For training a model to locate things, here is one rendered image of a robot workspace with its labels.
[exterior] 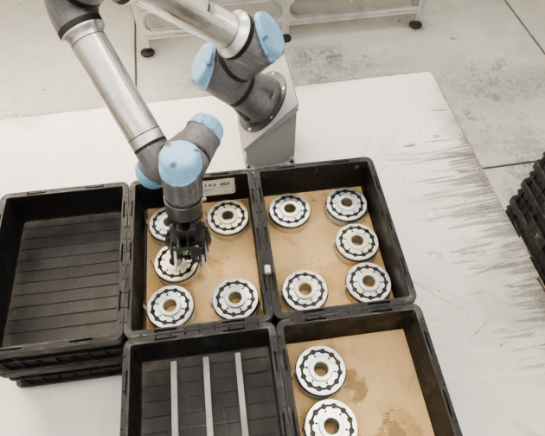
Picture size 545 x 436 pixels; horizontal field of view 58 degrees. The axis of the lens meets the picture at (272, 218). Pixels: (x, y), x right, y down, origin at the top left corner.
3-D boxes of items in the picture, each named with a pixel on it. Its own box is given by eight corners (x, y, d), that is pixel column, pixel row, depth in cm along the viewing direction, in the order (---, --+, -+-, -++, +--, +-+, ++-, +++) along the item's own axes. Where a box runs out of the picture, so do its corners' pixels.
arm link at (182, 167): (208, 140, 89) (192, 171, 83) (210, 182, 97) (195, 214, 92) (168, 131, 90) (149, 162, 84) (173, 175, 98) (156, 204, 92)
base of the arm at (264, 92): (240, 104, 149) (214, 88, 143) (272, 68, 143) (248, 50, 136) (251, 136, 140) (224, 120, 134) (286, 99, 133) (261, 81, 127)
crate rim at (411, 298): (253, 174, 122) (253, 168, 120) (369, 162, 124) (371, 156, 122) (274, 324, 100) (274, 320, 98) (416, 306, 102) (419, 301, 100)
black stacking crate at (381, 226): (254, 197, 130) (253, 169, 121) (363, 185, 132) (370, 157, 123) (275, 340, 108) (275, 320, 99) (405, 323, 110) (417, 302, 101)
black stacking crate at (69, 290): (22, 222, 126) (3, 195, 116) (139, 209, 128) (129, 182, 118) (-5, 376, 104) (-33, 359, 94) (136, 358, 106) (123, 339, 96)
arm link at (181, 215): (163, 182, 96) (204, 180, 98) (165, 198, 100) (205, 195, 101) (163, 211, 92) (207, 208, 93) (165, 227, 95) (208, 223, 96)
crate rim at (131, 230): (131, 186, 120) (129, 180, 118) (253, 174, 122) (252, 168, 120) (125, 343, 98) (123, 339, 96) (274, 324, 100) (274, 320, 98)
